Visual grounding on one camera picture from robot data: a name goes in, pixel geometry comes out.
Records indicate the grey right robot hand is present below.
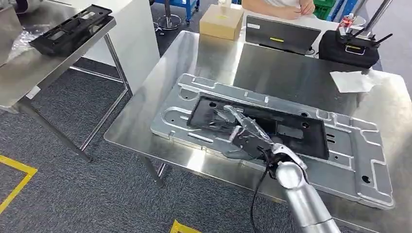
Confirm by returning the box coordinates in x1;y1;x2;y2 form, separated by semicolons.
212;105;285;162

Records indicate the black plastic panel with cutouts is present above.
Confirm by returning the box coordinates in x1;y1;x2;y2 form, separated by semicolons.
187;95;330;161

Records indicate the grey metal fixture plate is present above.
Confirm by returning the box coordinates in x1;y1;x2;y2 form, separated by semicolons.
150;73;395;210

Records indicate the large steel table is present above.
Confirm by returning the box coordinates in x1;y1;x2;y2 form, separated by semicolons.
103;30;412;233

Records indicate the dark laptop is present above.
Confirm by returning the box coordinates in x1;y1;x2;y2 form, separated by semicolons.
245;15;322;56

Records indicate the yellow floor tape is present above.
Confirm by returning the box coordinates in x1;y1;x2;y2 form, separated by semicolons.
170;219;202;233
0;155;38;215

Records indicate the cardboard box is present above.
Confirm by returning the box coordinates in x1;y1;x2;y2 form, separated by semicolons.
199;4;244;41

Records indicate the black bag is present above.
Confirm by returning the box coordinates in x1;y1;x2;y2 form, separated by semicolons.
318;30;380;69

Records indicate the person's right hand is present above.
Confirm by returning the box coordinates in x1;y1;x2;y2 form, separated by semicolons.
282;7;303;20

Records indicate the person's hand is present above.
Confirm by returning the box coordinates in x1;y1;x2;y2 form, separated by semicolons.
299;0;316;16
282;7;303;20

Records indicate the person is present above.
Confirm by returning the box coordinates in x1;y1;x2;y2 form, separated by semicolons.
241;0;316;20

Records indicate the black controller with antennas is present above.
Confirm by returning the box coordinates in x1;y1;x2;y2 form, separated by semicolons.
336;25;394;56

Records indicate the person's left hand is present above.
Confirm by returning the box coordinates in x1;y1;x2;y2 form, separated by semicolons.
299;0;316;16

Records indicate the stanchion with chrome base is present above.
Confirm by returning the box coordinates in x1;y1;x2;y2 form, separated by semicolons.
157;0;182;31

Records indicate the green crate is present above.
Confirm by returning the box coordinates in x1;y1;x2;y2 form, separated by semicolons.
313;0;335;20

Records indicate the blue metal shelf rack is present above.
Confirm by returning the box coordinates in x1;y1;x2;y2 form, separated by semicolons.
154;0;201;23

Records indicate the white cabinet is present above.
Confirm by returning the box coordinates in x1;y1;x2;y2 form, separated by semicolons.
48;0;161;94

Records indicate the metal pole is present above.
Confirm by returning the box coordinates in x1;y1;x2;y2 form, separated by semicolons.
362;0;394;33

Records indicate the stack of black plastic panels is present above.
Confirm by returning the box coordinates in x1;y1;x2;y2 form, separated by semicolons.
29;4;113;57

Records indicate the small steel table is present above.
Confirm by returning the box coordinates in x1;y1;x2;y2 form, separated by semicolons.
0;0;133;163

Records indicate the clear plastic film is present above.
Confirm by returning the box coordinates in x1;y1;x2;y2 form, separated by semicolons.
6;24;42;62

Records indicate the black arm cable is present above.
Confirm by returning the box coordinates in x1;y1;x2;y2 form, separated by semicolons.
250;151;281;233

